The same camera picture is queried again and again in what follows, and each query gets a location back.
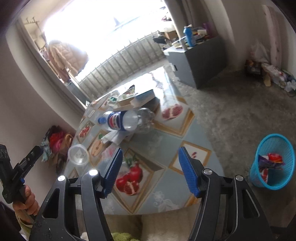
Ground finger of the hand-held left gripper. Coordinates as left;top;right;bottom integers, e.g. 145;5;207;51
15;146;43;180

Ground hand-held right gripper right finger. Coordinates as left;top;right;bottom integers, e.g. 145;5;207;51
178;146;272;241

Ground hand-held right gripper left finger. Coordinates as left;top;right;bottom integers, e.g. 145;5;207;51
29;148;124;241

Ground white cotton gloves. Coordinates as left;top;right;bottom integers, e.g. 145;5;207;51
101;130;131;145

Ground clear plastic cup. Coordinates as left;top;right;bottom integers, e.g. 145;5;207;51
68;144;89;165

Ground clear plastic bottle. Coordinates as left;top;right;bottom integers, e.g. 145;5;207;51
97;107;156;134

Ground blue mesh plastic basket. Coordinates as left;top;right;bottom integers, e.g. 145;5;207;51
249;133;292;191

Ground purple snack bag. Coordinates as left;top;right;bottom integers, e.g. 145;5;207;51
258;155;281;172

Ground person's left forearm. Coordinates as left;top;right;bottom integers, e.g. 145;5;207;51
0;200;34;241

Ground person's left hand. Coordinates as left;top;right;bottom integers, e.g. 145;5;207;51
13;185;40;224

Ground teal patterned cloth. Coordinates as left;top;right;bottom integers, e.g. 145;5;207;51
40;141;53;163

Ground red plastic bag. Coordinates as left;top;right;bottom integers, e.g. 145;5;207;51
48;132;66;153

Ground black bag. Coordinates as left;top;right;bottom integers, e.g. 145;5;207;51
45;125;59;137

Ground beige fleece garment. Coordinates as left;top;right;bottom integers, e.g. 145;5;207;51
76;206;201;241

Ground green fluffy cloth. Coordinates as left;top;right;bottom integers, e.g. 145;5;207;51
111;232;139;241

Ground thick book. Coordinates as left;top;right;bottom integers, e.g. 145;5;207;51
129;89;160;108

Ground brown snack packet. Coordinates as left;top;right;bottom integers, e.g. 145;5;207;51
120;85;137;96

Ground metal balcony railing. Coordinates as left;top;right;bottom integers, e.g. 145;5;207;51
77;32;167;98

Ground grey cabinet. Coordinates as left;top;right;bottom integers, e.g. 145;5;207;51
163;35;228;90

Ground beige padded jacket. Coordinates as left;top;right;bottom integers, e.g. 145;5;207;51
46;40;89;77

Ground cardboard piece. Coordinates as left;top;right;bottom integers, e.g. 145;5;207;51
262;70;272;87

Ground dark box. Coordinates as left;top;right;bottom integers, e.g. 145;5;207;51
245;59;263;76

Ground blue bottle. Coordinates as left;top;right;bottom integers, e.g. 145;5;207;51
183;25;196;48

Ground wooden coat rack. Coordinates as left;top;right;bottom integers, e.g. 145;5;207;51
23;16;42;32

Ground white plastic bag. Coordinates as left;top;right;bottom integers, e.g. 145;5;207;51
251;39;272;63

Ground grey curtain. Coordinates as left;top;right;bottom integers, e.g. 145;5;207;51
165;0;222;35

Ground floral folded panel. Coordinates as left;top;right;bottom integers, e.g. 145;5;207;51
261;5;285;67

